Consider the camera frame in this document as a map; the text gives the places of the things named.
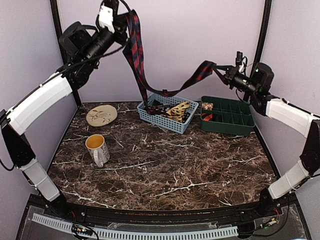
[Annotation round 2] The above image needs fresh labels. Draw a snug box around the red navy striped tie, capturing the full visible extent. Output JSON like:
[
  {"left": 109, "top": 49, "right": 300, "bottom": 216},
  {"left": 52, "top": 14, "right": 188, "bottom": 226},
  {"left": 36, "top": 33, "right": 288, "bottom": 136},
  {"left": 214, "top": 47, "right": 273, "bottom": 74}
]
[{"left": 122, "top": 10, "right": 217, "bottom": 103}]

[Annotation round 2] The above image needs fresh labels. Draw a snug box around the black frame post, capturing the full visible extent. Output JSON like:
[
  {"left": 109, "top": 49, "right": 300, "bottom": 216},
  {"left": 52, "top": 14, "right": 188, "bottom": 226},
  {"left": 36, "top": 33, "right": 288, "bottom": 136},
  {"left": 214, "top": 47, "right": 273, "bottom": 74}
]
[
  {"left": 49, "top": 0, "right": 82, "bottom": 107},
  {"left": 250, "top": 0, "right": 272, "bottom": 77}
]

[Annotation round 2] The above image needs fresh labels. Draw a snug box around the light blue plastic basket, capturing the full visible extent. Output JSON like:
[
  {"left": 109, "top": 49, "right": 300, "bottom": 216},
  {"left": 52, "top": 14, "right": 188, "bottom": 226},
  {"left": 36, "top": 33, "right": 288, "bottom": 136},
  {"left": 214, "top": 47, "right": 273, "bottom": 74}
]
[{"left": 137, "top": 93, "right": 199, "bottom": 134}]

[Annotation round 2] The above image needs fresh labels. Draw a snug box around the rolled orange navy striped tie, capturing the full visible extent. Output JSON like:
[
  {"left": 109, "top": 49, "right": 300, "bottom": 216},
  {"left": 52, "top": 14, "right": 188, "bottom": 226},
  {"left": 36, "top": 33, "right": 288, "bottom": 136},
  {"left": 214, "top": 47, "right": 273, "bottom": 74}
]
[{"left": 201, "top": 113, "right": 213, "bottom": 122}]

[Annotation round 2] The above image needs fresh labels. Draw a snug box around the black right frame post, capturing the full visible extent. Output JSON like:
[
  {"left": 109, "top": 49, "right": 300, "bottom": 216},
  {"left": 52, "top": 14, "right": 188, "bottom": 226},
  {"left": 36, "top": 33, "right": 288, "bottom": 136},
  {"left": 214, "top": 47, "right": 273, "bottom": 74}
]
[{"left": 250, "top": 0, "right": 272, "bottom": 77}]

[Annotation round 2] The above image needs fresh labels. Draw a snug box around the rolled cream tropical print tie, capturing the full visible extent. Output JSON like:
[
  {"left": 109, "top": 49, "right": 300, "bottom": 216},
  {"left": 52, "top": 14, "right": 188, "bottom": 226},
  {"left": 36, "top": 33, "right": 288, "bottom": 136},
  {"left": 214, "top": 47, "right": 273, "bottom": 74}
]
[{"left": 201, "top": 102, "right": 214, "bottom": 111}]

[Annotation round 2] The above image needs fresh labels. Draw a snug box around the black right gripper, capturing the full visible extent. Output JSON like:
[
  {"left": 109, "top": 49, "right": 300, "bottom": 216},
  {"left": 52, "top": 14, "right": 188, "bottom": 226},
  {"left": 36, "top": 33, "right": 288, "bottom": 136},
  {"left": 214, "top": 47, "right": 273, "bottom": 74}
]
[{"left": 213, "top": 65, "right": 260, "bottom": 96}]

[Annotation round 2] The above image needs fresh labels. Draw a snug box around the black front rail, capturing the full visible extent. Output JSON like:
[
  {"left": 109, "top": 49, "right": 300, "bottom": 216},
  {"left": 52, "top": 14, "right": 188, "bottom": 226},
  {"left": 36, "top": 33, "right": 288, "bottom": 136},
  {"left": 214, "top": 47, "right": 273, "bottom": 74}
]
[{"left": 24, "top": 193, "right": 301, "bottom": 228}]

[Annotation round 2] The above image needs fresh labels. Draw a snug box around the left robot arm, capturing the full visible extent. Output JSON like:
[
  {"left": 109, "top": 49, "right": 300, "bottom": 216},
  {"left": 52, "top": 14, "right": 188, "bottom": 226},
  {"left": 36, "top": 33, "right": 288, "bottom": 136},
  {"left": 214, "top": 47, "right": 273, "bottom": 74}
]
[{"left": 0, "top": 13, "right": 128, "bottom": 218}]

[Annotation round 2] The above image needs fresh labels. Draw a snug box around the beige floral plate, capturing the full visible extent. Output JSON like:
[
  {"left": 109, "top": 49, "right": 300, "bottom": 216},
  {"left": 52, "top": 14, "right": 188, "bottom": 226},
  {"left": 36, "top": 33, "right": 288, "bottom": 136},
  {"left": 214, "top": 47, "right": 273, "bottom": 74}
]
[{"left": 86, "top": 104, "right": 118, "bottom": 127}]

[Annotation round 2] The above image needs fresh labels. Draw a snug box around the black left frame post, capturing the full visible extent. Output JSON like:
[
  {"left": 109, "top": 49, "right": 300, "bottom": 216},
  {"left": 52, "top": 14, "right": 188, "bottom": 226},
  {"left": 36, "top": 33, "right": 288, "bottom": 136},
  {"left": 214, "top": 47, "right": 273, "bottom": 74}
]
[{"left": 49, "top": 0, "right": 82, "bottom": 107}]

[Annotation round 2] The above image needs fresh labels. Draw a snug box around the grey slotted cable duct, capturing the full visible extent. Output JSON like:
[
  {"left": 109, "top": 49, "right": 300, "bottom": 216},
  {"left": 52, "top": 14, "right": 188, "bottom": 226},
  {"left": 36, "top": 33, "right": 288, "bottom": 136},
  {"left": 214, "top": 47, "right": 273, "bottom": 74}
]
[{"left": 31, "top": 213, "right": 239, "bottom": 240}]

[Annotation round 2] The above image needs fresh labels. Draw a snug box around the yellow beetle print tie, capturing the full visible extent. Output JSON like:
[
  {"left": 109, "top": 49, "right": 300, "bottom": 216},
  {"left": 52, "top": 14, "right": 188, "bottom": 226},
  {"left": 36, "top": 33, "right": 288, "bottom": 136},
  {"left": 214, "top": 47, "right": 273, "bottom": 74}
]
[{"left": 165, "top": 101, "right": 191, "bottom": 124}]

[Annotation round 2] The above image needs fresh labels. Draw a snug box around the black white floral tie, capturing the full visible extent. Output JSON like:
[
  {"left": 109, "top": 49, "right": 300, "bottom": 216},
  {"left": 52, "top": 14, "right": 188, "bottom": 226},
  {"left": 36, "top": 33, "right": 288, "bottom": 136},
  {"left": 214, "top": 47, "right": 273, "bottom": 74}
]
[{"left": 145, "top": 100, "right": 178, "bottom": 118}]

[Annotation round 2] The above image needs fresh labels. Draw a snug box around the green divided organizer tray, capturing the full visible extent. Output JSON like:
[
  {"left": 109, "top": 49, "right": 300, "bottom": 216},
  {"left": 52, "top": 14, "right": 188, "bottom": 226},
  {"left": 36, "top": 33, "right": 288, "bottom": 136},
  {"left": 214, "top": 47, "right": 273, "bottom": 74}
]
[{"left": 199, "top": 96, "right": 255, "bottom": 136}]

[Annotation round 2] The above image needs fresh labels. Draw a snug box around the cream floral mug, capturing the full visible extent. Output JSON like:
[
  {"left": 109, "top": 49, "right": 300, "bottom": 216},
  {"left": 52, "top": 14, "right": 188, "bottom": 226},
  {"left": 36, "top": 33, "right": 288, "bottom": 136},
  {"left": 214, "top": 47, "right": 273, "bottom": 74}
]
[{"left": 85, "top": 134, "right": 110, "bottom": 168}]

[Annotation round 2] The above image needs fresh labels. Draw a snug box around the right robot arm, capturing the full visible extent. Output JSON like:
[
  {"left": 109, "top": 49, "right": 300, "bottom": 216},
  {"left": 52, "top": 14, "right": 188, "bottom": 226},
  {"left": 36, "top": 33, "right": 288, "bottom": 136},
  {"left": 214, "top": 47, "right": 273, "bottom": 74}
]
[{"left": 213, "top": 62, "right": 320, "bottom": 217}]

